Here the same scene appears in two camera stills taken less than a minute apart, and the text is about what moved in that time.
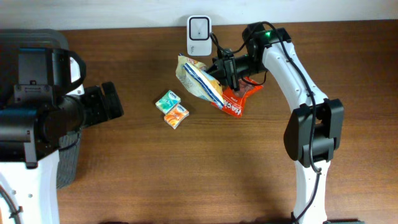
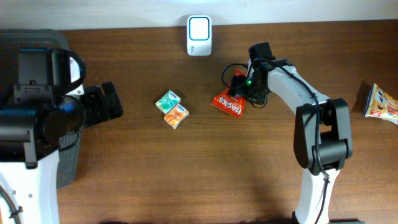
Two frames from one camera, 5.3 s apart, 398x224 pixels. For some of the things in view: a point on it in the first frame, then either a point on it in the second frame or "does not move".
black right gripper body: (240, 67) -> (249, 87)
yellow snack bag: (198, 81) -> (380, 104)
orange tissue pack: (176, 116) does not move
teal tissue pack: (166, 101) does not move
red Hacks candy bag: (234, 100) does not move
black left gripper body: (96, 109) does not move
